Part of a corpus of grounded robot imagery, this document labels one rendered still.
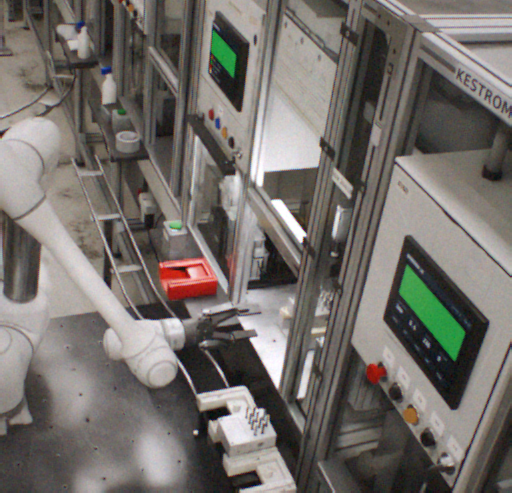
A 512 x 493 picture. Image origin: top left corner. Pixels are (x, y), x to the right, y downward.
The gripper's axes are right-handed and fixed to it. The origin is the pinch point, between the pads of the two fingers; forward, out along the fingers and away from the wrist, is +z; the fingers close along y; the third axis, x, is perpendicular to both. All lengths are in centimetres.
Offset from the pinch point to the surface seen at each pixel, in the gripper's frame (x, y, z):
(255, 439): -34.5, -8.1, -10.5
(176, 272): 35.6, -6.8, -10.6
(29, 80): 398, -99, -9
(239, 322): 11.2, -9.8, 2.2
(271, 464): -38.4, -14.3, -6.8
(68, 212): 219, -100, -13
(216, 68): 44, 58, -1
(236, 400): -17.2, -11.8, -8.9
